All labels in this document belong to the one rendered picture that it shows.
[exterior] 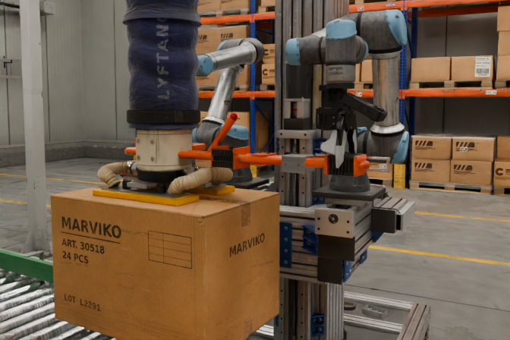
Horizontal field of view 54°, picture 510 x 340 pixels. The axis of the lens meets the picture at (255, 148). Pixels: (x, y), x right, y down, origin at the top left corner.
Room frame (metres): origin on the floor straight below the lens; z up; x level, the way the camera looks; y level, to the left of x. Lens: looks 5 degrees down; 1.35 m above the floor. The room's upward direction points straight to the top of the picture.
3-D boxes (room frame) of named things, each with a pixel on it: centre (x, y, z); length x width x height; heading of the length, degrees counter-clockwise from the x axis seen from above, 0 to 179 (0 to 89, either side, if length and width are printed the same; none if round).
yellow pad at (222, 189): (1.65, 0.23, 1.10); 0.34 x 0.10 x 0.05; 59
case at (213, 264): (1.57, 0.28, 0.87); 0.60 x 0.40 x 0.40; 59
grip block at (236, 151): (1.44, 0.07, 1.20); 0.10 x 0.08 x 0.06; 149
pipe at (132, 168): (1.57, 0.28, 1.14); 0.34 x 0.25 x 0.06; 59
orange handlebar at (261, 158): (1.57, 0.05, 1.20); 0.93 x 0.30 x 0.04; 59
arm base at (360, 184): (1.88, -0.36, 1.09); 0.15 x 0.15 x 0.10
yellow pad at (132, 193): (1.49, 0.33, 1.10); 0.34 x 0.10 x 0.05; 59
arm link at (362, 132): (1.87, -0.36, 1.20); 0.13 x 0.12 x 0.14; 64
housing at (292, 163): (1.33, -0.11, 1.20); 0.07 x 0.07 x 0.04; 59
